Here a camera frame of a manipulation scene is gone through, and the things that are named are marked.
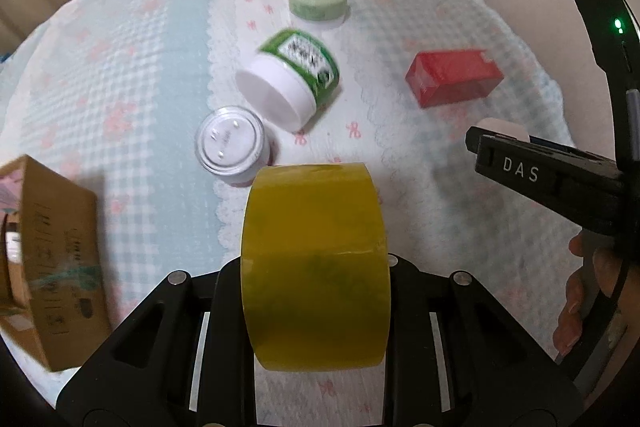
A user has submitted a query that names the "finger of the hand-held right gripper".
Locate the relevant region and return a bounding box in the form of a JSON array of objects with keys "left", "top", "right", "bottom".
[
  {"left": 465, "top": 126, "right": 627, "bottom": 229},
  {"left": 476, "top": 117, "right": 618, "bottom": 164}
]

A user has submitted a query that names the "pastel checked floral blanket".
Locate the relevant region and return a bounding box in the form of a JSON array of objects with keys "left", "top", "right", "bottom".
[{"left": 0, "top": 0, "right": 587, "bottom": 427}]

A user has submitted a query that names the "yellow packing tape roll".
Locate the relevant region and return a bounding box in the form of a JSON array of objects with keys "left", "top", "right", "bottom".
[{"left": 240, "top": 162, "right": 391, "bottom": 372}]

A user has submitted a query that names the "brown cardboard box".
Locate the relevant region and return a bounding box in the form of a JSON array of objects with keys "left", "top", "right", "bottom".
[{"left": 0, "top": 154, "right": 114, "bottom": 373}]

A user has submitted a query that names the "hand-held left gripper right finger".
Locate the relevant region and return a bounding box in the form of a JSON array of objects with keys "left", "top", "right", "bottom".
[{"left": 384, "top": 252, "right": 586, "bottom": 427}]

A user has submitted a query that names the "red rectangular box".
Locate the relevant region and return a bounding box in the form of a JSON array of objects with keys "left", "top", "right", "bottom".
[{"left": 404, "top": 48, "right": 504, "bottom": 108}]

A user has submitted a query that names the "person's right hand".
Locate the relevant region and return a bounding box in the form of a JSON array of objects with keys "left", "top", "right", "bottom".
[{"left": 552, "top": 231, "right": 630, "bottom": 357}]

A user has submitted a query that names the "white labelled container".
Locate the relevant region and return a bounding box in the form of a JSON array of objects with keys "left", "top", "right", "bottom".
[{"left": 0, "top": 213, "right": 23, "bottom": 267}]

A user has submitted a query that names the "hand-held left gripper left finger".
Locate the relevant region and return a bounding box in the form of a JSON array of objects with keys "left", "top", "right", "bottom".
[{"left": 55, "top": 256, "right": 251, "bottom": 427}]

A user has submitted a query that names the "green jar with white lid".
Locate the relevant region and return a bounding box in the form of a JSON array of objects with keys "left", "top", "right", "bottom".
[{"left": 235, "top": 28, "right": 342, "bottom": 132}]

